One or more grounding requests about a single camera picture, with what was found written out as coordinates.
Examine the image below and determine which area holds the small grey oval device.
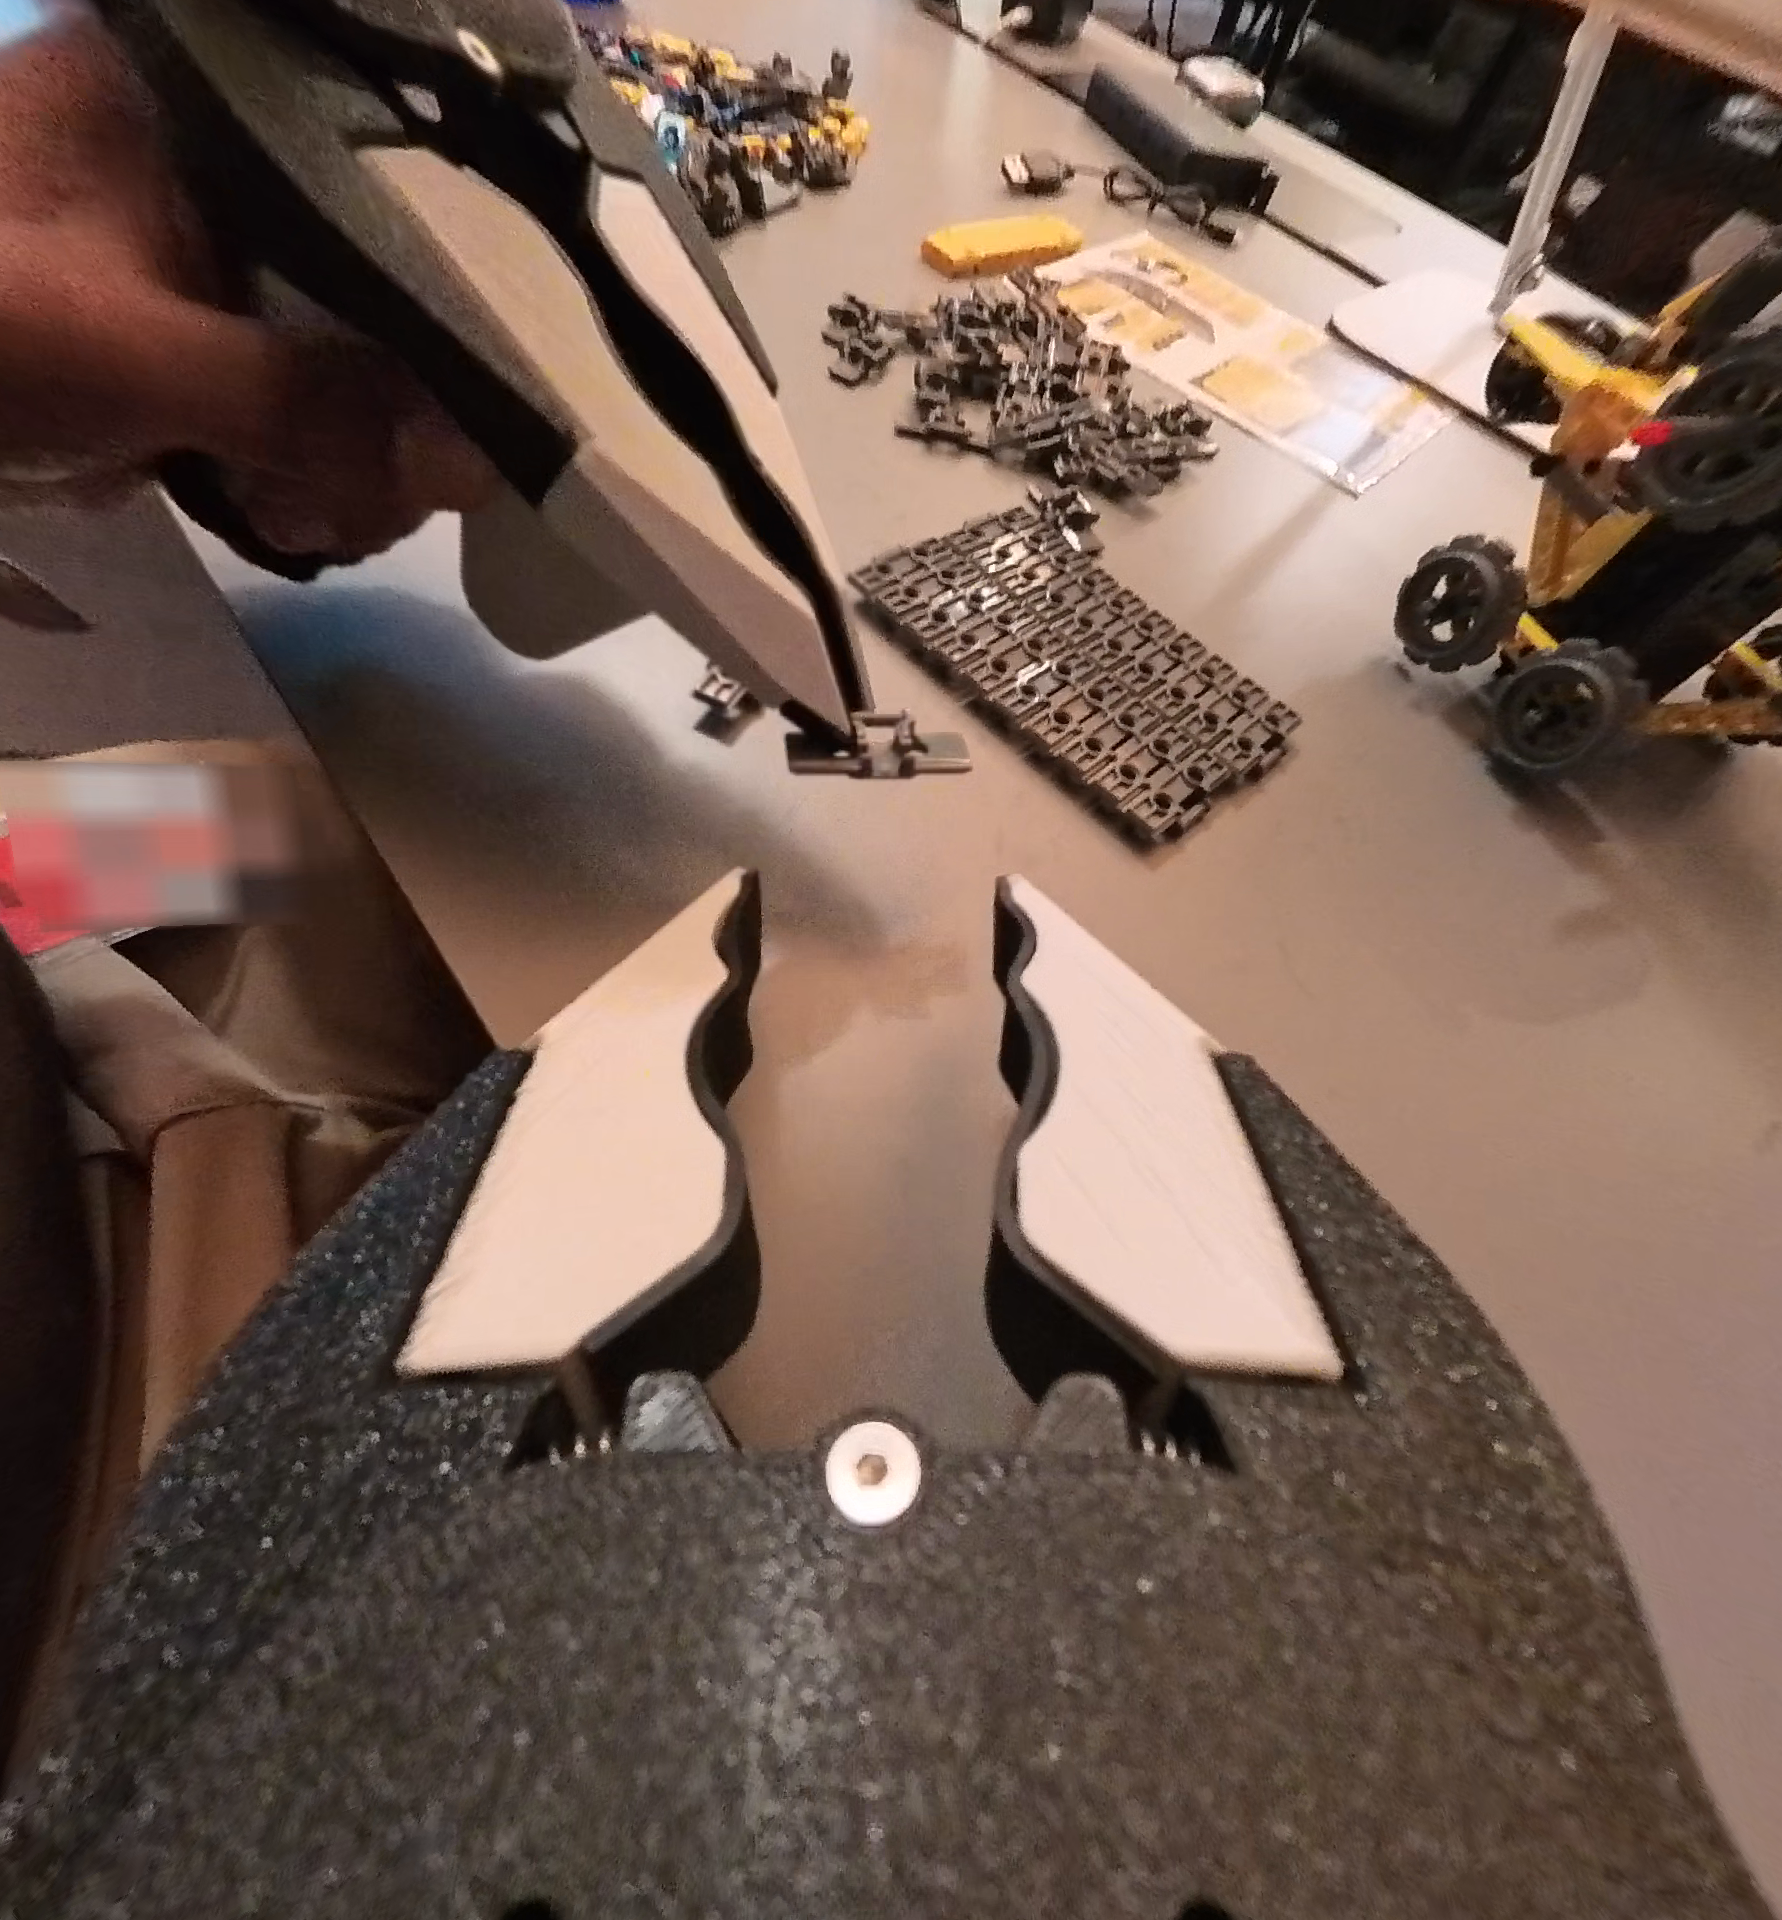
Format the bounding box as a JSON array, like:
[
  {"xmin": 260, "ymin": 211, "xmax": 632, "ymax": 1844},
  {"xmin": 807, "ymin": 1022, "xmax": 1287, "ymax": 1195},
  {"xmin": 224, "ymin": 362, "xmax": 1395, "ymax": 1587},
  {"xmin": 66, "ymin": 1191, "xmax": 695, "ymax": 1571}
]
[{"xmin": 1177, "ymin": 53, "xmax": 1272, "ymax": 131}]

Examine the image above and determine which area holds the pile of loose track links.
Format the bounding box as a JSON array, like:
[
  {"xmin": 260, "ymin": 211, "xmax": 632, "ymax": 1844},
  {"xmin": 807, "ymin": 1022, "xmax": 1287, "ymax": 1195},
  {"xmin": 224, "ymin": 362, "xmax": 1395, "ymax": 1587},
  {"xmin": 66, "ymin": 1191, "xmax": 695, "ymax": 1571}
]
[{"xmin": 823, "ymin": 269, "xmax": 1224, "ymax": 497}]

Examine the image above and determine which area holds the black power adapter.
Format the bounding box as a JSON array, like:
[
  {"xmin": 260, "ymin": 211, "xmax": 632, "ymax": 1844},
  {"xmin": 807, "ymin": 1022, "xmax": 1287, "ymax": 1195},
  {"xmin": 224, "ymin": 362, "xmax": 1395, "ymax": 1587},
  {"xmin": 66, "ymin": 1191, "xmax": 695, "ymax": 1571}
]
[{"xmin": 1081, "ymin": 64, "xmax": 1280, "ymax": 207}]

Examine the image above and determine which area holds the short dark grey track strip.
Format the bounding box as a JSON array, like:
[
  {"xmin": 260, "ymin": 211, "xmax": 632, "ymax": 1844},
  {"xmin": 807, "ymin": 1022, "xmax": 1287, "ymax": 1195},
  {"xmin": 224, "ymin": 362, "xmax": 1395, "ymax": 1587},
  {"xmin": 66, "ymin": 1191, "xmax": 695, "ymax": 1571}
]
[{"xmin": 785, "ymin": 709, "xmax": 975, "ymax": 785}]

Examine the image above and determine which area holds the long yellow brick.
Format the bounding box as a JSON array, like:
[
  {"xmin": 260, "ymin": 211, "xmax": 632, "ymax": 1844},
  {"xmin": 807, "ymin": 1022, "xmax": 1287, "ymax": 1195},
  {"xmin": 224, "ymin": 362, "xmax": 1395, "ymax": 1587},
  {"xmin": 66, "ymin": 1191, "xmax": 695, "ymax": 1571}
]
[{"xmin": 918, "ymin": 211, "xmax": 1092, "ymax": 280}]

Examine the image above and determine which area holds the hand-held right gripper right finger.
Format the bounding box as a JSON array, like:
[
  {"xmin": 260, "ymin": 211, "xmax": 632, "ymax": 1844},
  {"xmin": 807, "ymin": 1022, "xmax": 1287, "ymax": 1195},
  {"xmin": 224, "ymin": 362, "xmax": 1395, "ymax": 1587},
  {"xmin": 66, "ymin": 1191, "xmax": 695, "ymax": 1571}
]
[{"xmin": 985, "ymin": 874, "xmax": 1352, "ymax": 1390}]

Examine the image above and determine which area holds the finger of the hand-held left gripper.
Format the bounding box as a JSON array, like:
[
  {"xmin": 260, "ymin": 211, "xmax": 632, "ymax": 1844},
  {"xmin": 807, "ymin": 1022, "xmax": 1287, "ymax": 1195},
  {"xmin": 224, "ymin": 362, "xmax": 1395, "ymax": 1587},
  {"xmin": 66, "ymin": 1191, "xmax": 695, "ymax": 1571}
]
[
  {"xmin": 356, "ymin": 139, "xmax": 858, "ymax": 740},
  {"xmin": 574, "ymin": 156, "xmax": 882, "ymax": 726}
]

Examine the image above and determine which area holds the yellow black brick vehicle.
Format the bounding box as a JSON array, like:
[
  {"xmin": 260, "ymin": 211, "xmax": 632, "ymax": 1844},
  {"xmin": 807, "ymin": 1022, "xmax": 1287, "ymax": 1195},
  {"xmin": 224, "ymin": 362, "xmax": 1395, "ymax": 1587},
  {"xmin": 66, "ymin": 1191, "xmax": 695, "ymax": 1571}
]
[{"xmin": 1395, "ymin": 181, "xmax": 1782, "ymax": 778}]

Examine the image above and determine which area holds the yellow black sticker sheet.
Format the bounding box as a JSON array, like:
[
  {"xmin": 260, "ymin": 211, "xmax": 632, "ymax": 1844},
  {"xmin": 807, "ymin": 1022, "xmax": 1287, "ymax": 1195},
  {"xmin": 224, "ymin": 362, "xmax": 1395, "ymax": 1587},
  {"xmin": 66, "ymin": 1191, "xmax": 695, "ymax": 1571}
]
[{"xmin": 1035, "ymin": 232, "xmax": 1452, "ymax": 497}]

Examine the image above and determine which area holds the black usb cable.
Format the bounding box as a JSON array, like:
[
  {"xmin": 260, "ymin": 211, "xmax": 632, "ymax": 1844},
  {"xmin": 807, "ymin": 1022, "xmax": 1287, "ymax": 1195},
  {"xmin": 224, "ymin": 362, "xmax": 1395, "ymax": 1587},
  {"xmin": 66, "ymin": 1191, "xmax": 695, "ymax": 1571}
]
[{"xmin": 1001, "ymin": 148, "xmax": 1240, "ymax": 245}]

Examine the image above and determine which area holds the white book stand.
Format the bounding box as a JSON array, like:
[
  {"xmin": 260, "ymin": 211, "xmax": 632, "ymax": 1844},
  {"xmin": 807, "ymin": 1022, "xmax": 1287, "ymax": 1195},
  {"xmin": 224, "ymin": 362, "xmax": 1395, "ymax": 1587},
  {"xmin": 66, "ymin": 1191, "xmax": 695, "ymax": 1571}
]
[{"xmin": 1328, "ymin": 0, "xmax": 1632, "ymax": 430}]

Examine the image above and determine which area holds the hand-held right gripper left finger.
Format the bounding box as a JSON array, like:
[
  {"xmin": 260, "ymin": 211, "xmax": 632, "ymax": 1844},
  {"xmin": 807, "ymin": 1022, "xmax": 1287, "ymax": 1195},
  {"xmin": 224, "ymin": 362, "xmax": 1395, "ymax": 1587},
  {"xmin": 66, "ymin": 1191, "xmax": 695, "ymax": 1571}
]
[{"xmin": 395, "ymin": 867, "xmax": 767, "ymax": 1385}]

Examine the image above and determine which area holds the pile of yellow black bricks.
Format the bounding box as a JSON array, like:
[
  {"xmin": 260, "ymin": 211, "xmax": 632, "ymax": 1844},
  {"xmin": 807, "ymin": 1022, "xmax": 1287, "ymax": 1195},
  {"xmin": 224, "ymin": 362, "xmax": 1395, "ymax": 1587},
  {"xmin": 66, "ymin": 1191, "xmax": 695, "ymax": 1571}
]
[{"xmin": 574, "ymin": 21, "xmax": 875, "ymax": 241}]

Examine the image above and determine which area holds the person's left hand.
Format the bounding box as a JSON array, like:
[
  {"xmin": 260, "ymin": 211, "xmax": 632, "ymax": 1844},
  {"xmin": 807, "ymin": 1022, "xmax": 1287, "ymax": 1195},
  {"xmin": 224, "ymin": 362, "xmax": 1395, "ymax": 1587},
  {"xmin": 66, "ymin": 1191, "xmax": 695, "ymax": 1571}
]
[{"xmin": 0, "ymin": 21, "xmax": 514, "ymax": 585}]

